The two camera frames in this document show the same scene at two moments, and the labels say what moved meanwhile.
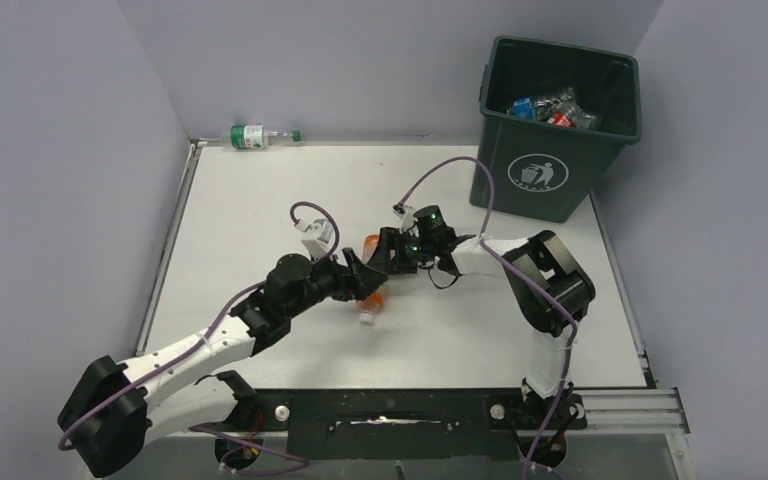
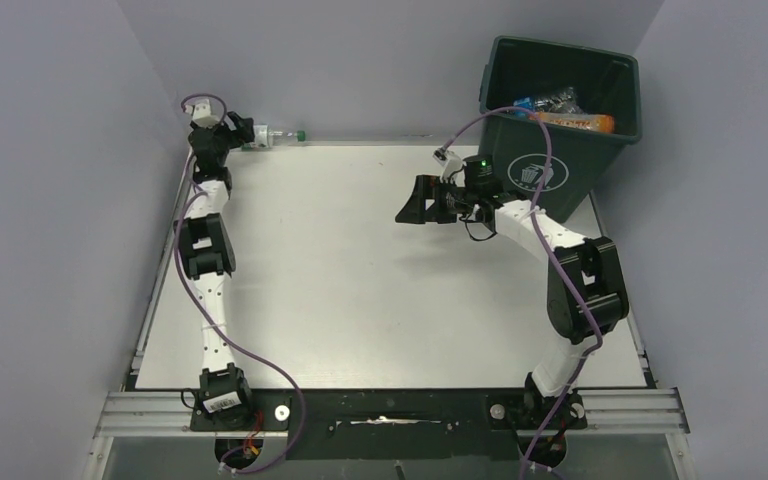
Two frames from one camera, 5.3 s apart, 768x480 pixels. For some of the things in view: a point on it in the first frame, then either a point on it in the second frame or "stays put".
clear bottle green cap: x=258 y=137 stays put
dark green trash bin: x=553 y=122 stays put
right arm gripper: x=384 y=260 -> x=427 y=188
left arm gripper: x=365 y=279 -> x=244 y=133
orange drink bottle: x=368 y=308 -> x=590 y=121
